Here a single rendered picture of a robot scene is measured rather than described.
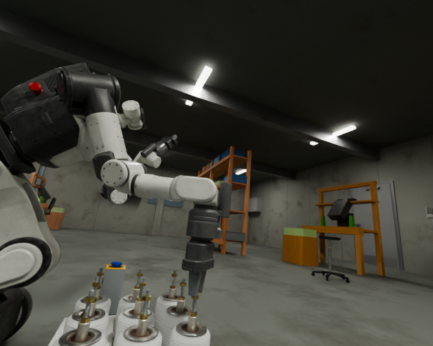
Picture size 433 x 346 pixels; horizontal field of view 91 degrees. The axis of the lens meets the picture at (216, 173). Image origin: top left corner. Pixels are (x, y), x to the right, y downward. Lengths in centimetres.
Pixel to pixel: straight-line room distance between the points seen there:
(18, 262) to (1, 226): 13
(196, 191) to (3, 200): 60
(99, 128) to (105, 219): 930
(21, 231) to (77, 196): 924
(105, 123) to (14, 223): 42
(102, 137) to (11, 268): 44
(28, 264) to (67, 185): 942
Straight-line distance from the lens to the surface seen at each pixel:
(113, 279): 96
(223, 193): 59
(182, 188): 57
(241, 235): 495
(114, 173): 64
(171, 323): 72
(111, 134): 70
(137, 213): 995
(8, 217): 91
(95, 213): 998
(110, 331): 82
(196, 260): 56
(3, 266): 87
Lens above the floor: 49
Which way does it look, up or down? 15 degrees up
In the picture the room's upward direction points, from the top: 6 degrees clockwise
